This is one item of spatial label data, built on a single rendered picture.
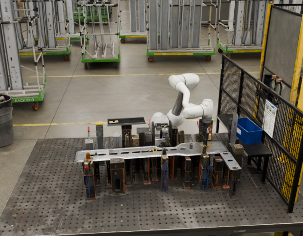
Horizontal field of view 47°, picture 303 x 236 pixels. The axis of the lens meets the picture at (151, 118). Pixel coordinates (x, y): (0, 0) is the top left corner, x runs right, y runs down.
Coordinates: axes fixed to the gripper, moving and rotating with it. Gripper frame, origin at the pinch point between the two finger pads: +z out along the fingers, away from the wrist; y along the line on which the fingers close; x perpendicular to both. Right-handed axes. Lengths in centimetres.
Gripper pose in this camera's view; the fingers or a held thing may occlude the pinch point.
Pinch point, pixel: (205, 141)
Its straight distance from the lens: 329.2
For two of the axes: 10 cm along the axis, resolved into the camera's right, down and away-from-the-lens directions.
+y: 1.4, 3.9, -9.1
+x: 9.9, -0.6, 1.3
